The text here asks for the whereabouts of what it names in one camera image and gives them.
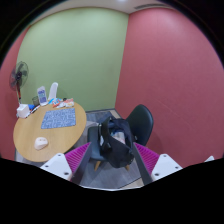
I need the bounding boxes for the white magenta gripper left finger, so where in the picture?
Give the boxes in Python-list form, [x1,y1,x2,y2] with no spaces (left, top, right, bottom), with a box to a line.
[41,142,91,181]

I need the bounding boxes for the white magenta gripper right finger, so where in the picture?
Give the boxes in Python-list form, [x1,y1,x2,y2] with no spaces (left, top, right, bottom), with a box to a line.
[133,143,182,182]

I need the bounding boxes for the white computer mouse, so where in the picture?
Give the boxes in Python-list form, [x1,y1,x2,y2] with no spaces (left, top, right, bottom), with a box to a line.
[34,137,48,150]

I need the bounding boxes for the blue patterned mouse pad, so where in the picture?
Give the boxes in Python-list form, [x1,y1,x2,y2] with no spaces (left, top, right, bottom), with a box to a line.
[41,108,76,129]

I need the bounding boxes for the round wooden table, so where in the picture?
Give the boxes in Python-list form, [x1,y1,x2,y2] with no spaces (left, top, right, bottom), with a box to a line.
[13,103,86,162]

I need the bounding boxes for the black bag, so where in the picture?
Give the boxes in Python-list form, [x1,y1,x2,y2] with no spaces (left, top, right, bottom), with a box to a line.
[98,116,134,168]

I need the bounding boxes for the dark green chair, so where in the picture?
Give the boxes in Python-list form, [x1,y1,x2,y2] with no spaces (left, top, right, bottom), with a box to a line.
[87,104,154,169]

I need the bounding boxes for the orange snack packet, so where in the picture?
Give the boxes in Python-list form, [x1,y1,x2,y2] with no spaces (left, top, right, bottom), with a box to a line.
[53,99,74,108]

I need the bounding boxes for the white blue packet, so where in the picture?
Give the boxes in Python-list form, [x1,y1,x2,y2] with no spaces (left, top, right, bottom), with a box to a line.
[37,86,48,106]

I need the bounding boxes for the blue small item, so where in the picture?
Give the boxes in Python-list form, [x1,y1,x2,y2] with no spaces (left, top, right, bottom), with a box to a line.
[28,104,35,110]

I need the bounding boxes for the white tissue box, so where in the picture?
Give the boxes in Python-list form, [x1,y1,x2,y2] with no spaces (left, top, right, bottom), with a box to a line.
[17,104,30,118]

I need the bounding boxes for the dark glass cup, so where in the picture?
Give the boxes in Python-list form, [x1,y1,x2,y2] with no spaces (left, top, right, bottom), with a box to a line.
[32,96,40,106]

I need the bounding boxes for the black standing fan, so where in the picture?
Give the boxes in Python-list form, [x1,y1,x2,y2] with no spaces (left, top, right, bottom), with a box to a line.
[9,61,29,102]

